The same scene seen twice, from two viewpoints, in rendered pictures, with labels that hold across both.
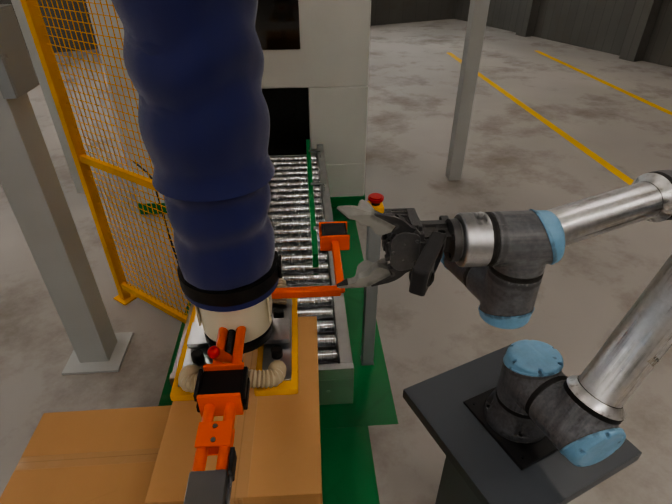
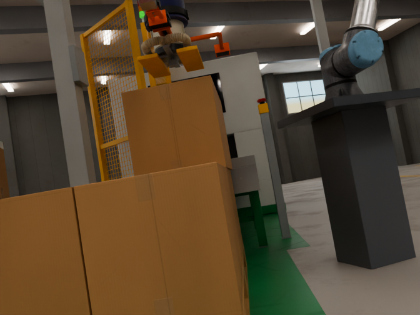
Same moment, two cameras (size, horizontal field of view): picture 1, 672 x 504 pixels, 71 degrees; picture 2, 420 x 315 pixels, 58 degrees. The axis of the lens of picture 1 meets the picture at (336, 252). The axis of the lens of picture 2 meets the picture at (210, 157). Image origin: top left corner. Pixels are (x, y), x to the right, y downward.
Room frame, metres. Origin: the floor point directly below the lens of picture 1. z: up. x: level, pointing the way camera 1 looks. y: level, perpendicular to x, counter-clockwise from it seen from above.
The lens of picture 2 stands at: (-1.02, -0.14, 0.49)
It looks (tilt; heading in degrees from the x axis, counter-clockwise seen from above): 4 degrees up; 8
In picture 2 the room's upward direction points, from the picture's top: 10 degrees counter-clockwise
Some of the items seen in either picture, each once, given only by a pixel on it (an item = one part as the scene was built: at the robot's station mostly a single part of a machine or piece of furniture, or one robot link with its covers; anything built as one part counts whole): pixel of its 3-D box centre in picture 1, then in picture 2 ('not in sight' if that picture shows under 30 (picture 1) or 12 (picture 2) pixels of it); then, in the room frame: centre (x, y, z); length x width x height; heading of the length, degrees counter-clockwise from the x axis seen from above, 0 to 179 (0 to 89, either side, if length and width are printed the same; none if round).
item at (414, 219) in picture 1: (418, 238); not in sight; (0.66, -0.14, 1.58); 0.12 x 0.09 x 0.08; 94
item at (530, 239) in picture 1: (519, 239); not in sight; (0.66, -0.31, 1.58); 0.12 x 0.09 x 0.10; 94
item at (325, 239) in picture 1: (334, 235); (222, 49); (1.19, 0.01, 1.25); 0.09 x 0.08 x 0.05; 94
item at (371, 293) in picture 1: (370, 291); (274, 170); (1.85, -0.18, 0.50); 0.07 x 0.07 x 1.00; 4
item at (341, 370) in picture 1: (263, 375); (197, 169); (1.23, 0.28, 0.58); 0.70 x 0.03 x 0.06; 94
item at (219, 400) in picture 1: (222, 389); (159, 21); (0.62, 0.23, 1.25); 0.10 x 0.08 x 0.06; 94
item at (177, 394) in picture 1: (203, 339); (154, 64); (0.87, 0.34, 1.14); 0.34 x 0.10 x 0.05; 4
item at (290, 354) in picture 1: (278, 335); (190, 57); (0.88, 0.15, 1.14); 0.34 x 0.10 x 0.05; 4
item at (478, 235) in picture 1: (469, 238); not in sight; (0.65, -0.22, 1.58); 0.09 x 0.05 x 0.10; 4
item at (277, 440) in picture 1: (254, 434); (184, 136); (0.86, 0.25, 0.74); 0.60 x 0.40 x 0.40; 3
